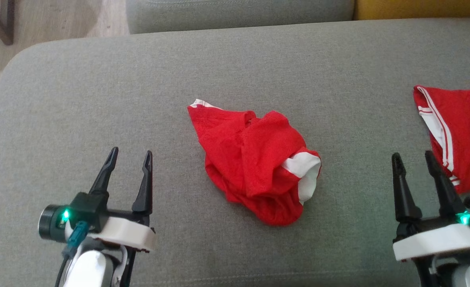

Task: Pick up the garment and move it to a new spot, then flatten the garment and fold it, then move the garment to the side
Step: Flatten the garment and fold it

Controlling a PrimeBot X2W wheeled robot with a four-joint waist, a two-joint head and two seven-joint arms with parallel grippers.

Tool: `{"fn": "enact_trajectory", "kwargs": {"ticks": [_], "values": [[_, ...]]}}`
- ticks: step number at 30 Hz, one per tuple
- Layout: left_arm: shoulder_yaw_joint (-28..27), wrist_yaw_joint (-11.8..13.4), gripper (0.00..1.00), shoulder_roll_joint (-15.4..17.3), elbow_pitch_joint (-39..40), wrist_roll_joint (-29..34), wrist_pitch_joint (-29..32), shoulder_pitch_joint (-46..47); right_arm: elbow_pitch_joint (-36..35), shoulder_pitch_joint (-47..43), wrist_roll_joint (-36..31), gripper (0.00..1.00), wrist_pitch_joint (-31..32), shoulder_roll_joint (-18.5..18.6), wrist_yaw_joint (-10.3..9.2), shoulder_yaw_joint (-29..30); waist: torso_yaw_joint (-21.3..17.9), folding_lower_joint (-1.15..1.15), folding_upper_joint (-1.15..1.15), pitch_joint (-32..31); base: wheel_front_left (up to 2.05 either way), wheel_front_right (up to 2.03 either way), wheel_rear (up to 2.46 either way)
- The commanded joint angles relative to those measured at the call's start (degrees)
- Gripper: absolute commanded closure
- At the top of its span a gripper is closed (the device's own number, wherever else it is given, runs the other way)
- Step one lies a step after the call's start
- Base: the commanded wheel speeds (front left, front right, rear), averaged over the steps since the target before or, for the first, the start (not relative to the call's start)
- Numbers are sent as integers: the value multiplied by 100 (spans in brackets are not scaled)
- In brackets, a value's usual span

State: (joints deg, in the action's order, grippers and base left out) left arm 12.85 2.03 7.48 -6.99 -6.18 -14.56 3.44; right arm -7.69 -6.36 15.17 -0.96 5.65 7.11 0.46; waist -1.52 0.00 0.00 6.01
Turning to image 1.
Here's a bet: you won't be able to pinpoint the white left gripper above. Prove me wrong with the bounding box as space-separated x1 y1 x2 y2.
38 146 157 253

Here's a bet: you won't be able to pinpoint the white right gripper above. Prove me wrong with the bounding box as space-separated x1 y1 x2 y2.
391 150 470 262

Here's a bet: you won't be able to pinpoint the red printed basketball jersey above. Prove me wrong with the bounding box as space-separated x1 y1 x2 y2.
413 85 470 195

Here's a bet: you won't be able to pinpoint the red shorts with white band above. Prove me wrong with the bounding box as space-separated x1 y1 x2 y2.
187 98 322 227

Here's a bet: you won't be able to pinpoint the grey fabric sofa seat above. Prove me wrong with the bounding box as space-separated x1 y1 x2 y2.
0 18 470 287

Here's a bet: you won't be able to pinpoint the yellow cushion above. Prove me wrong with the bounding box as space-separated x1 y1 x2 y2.
353 0 470 21

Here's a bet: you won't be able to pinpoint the grey sofa cushion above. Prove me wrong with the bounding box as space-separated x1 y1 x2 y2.
125 0 355 35

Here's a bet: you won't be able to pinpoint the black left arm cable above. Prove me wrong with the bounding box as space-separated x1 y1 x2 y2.
54 220 90 287

